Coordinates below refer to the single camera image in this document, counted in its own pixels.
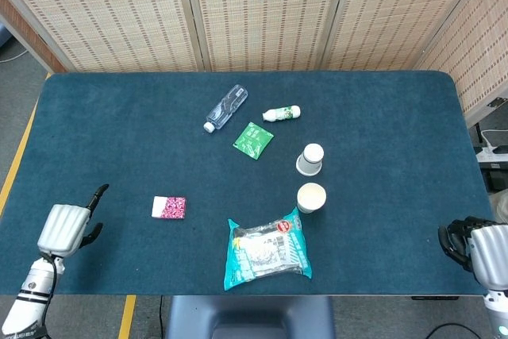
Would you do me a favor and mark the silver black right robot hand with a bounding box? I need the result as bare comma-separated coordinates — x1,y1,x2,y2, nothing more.
437,215,508,291

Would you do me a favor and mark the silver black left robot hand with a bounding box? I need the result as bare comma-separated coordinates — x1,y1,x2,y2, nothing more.
37,183,110,259

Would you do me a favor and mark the pink patterned packet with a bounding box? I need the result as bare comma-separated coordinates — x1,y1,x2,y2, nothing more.
151,195,187,221

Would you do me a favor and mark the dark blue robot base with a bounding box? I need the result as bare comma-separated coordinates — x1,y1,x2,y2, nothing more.
164,295,337,339

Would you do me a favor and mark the white power strip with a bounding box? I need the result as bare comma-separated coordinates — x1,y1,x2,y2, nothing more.
474,144,508,164

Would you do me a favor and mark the dark blue table cloth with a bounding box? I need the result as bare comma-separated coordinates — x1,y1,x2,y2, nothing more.
0,71,495,297

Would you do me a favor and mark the upright white paper cup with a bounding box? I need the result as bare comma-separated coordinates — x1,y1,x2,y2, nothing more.
296,182,328,214

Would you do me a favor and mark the brown woven screen panel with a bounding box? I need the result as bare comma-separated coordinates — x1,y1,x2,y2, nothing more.
0,0,67,74

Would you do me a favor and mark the upturned white paper cup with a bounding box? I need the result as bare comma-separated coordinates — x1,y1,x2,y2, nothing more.
295,143,325,177

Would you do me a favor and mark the clear plastic water bottle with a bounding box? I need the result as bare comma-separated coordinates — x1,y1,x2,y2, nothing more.
202,83,250,133

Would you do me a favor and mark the woven bamboo screen panel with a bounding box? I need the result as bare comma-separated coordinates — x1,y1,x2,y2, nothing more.
416,0,508,128
0,0,204,74
182,0,352,72
321,0,493,72

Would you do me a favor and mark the teal clear snack bag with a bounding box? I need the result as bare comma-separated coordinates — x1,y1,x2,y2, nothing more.
222,206,314,291

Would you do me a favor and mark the green sachet packet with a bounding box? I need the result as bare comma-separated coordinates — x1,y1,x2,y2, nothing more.
232,121,275,161

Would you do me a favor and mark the small white green bottle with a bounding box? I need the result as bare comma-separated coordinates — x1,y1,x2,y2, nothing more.
261,105,302,122

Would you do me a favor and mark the black floor cable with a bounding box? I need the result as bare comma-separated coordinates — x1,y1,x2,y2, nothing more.
426,322,483,339

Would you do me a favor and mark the white power cable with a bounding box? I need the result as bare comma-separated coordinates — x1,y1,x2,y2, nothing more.
479,128,508,146

